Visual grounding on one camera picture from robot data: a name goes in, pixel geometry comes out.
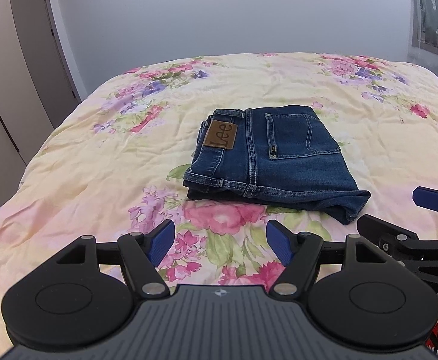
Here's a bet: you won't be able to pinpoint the grey door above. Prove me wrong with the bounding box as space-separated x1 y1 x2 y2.
11 0 80 128

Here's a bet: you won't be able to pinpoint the beige wardrobe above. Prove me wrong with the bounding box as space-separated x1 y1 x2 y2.
0 0 53 207

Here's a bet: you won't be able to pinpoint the floral yellow bed quilt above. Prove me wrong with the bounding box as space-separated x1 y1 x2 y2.
0 53 438 356

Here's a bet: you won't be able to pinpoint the blue denim jeans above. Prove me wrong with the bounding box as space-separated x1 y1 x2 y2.
183 105 370 225

